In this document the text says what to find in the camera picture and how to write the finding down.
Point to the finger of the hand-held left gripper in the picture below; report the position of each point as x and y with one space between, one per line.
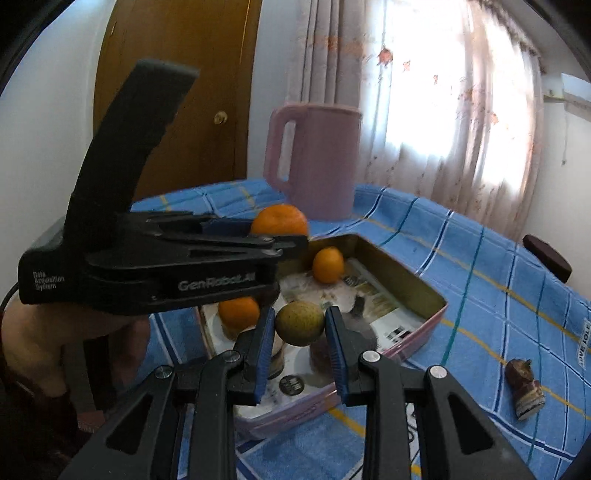
286 244
231 225

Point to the brown wooden door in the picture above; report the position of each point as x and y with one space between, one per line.
207 55

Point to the pink rectangular tin tray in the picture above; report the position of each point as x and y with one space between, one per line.
401 295

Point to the brass door knob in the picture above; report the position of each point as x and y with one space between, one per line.
220 117

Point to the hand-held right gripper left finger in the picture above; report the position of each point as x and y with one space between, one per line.
263 355

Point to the dark brown round stool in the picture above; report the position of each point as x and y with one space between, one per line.
549 256

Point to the person's left forearm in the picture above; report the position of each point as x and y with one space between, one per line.
46 341

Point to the round green-brown fruit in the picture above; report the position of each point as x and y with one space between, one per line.
300 323

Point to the white wall air conditioner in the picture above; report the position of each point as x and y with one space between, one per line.
577 90

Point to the blue plaid tablecloth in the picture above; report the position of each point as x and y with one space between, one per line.
461 286

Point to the sheer floral curtain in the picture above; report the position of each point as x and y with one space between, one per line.
415 115

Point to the pink electric kettle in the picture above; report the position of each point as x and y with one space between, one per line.
318 157

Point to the brown crumpled wrapped snack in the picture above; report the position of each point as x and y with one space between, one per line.
524 390

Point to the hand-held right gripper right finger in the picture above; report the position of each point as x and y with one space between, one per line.
336 355

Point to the dark purple round fruit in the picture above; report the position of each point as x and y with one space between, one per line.
319 354

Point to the orange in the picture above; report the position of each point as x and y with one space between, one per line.
328 264
238 311
279 221

